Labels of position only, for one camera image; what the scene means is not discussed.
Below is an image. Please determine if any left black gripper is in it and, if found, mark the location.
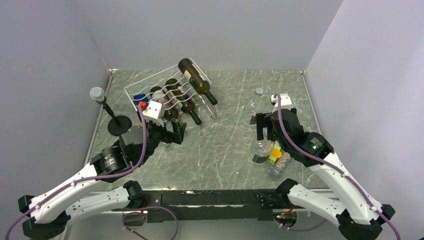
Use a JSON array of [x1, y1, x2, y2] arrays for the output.
[[136, 109, 187, 166]]

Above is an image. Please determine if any clear bottle silver cap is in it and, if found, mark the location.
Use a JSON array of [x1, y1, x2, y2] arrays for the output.
[[241, 87, 267, 127]]

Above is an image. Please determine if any dark green wine bottle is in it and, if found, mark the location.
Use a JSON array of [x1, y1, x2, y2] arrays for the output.
[[165, 78, 202, 125]]

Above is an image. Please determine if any labelled dark wine bottle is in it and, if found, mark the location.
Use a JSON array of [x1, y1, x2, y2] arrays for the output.
[[149, 86, 179, 121]]

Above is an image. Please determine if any olive green wine bottle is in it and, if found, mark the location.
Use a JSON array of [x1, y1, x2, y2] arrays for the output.
[[178, 58, 218, 106]]

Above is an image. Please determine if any blue glass bottle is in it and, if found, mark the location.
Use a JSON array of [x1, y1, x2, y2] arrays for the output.
[[132, 93, 150, 106]]

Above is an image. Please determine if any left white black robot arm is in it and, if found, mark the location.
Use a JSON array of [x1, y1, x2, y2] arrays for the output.
[[18, 119, 187, 240]]

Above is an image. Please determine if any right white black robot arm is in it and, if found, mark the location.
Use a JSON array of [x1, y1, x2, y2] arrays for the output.
[[254, 108, 396, 240]]

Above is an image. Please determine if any small clear round bottle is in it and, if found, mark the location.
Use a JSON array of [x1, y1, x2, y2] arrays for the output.
[[249, 131, 275, 165]]

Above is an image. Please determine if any glitter filled tube bottle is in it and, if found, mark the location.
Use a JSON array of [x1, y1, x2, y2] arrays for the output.
[[268, 153, 291, 181]]

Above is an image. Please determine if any black microphone on stand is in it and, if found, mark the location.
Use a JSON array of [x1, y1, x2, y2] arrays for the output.
[[89, 87, 132, 137]]

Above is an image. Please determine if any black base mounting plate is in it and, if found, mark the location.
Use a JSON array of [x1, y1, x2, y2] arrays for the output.
[[142, 189, 295, 223]]

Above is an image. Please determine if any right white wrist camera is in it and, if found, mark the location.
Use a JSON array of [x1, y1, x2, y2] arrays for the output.
[[270, 93, 293, 113]]

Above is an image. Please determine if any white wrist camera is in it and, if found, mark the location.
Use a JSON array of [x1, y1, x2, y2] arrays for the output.
[[139, 100, 165, 127], [270, 93, 293, 113]]

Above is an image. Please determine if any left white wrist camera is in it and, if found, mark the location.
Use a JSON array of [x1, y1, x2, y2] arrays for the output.
[[139, 100, 165, 127]]

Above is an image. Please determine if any white wire wine rack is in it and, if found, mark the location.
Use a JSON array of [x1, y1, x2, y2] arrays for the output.
[[124, 64, 207, 111]]

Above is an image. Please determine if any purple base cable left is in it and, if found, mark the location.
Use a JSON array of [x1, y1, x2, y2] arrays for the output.
[[121, 205, 180, 240]]

